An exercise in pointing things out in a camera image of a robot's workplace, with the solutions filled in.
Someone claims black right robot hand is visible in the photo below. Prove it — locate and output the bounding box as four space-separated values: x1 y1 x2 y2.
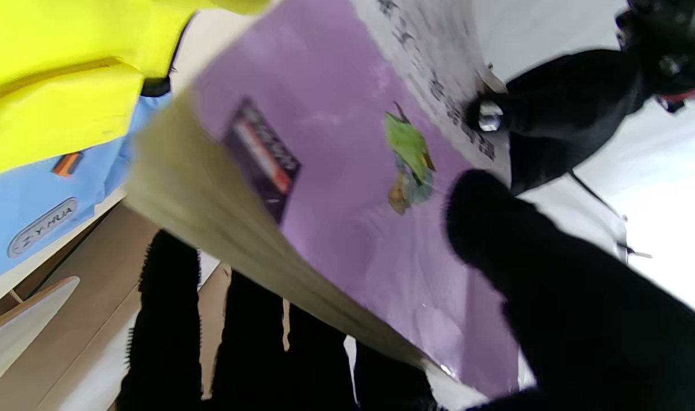
118 168 695 411

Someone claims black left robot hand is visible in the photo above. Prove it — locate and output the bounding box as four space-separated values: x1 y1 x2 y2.
466 49 650 196

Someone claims purple cover book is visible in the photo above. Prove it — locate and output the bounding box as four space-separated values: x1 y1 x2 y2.
125 0 631 400

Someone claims blue and yellow school backpack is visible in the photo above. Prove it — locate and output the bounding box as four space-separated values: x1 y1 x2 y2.
0 0 274 286

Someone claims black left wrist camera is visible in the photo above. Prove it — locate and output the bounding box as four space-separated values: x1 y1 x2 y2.
615 0 695 113

